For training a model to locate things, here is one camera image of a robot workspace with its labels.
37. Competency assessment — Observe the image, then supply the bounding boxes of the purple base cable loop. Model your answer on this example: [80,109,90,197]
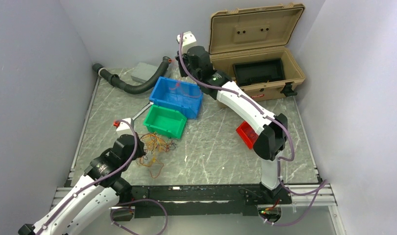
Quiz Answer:
[110,196,167,235]

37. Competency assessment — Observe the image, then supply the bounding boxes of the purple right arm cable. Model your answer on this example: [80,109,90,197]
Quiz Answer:
[178,32,328,228]

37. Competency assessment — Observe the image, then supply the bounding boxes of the tan plastic toolbox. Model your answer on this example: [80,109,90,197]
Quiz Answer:
[209,3,305,101]

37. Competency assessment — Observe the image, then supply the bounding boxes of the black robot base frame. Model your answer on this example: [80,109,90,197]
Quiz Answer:
[115,183,292,218]

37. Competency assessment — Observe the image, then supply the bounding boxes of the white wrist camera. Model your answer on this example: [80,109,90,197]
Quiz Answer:
[113,118,134,137]
[177,31,197,54]

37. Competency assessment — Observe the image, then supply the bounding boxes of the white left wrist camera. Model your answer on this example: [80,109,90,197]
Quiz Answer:
[113,118,134,137]

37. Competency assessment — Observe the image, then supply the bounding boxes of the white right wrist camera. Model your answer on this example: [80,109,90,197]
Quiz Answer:
[177,31,197,54]

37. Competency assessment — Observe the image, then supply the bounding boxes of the blue plastic bin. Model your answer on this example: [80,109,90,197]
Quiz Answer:
[149,76,203,119]

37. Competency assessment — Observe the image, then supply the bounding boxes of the red plastic bin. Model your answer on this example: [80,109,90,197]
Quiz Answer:
[236,121,258,149]

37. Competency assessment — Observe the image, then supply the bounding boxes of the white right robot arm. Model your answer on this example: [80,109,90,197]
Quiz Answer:
[176,46,289,203]

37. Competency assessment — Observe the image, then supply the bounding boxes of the silver open-end wrench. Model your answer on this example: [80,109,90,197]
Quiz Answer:
[132,101,154,120]

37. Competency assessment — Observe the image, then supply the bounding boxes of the grey flat block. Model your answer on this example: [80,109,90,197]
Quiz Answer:
[130,62,168,85]

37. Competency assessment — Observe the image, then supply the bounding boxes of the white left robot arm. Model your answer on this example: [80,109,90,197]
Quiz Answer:
[18,134,145,235]

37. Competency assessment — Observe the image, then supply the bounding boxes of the black corrugated hose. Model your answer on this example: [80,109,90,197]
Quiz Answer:
[92,56,173,95]

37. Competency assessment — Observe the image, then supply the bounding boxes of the green plastic bin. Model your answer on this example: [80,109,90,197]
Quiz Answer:
[143,105,187,139]

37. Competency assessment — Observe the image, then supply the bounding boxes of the orange thin cable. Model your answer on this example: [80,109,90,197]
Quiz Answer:
[135,132,176,180]

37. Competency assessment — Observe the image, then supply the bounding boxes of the black toolbox tray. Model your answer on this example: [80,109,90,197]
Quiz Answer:
[233,58,285,86]

